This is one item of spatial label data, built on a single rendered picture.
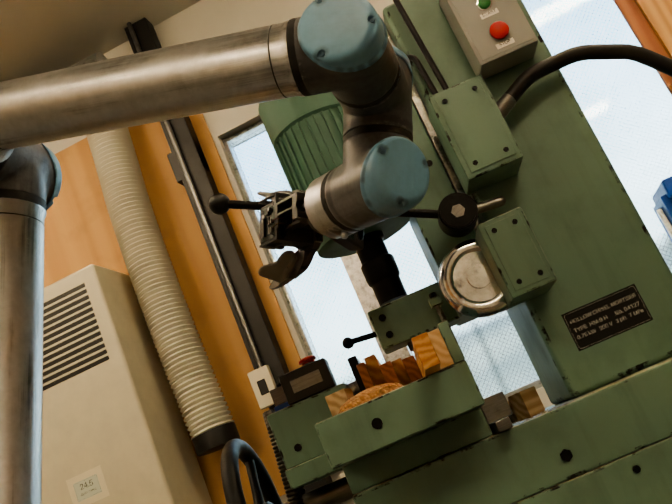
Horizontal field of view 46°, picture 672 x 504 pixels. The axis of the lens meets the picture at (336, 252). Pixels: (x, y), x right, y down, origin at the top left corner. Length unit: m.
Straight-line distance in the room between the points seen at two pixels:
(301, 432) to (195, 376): 1.47
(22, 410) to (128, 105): 0.43
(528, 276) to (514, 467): 0.27
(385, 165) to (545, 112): 0.45
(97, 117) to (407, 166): 0.38
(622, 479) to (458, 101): 0.59
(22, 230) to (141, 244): 1.67
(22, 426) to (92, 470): 1.61
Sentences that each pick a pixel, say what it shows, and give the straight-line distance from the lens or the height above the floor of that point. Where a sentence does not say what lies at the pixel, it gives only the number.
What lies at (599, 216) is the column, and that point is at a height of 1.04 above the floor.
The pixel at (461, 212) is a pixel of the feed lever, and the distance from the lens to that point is 1.22.
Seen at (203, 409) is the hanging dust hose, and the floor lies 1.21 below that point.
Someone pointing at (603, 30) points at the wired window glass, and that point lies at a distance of 3.00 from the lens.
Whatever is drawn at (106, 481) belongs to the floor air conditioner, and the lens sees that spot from 2.72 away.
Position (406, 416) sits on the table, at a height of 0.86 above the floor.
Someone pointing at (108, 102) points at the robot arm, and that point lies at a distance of 1.00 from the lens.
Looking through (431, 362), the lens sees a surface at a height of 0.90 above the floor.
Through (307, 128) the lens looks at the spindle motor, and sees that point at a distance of 1.37.
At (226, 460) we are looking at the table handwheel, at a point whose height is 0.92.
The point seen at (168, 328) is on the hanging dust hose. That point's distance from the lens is 2.76.
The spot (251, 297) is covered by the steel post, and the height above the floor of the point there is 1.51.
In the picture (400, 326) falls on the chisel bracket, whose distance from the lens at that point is 1.31.
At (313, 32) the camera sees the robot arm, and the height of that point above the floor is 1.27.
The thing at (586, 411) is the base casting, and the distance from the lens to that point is 1.13.
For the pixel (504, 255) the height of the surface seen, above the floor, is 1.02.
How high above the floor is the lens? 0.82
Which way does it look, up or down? 15 degrees up
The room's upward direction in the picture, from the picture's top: 23 degrees counter-clockwise
